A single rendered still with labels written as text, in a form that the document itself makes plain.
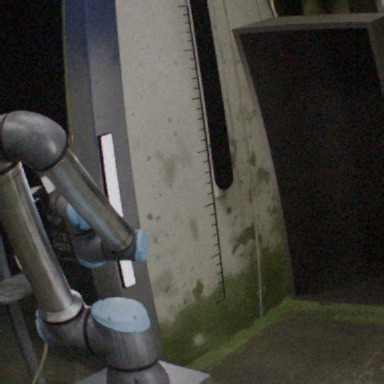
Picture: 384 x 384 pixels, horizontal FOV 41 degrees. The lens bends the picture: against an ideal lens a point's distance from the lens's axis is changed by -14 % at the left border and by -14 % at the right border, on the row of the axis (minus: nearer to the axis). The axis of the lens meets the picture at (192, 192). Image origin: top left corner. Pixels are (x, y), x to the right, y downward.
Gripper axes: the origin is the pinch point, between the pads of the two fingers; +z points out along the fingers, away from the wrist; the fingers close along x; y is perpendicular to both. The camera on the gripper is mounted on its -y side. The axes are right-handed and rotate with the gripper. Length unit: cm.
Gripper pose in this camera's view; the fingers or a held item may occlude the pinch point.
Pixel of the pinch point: (33, 183)
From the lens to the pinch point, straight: 192.9
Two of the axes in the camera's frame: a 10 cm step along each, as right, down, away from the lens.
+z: -6.6, -2.0, 7.2
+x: 7.3, -4.1, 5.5
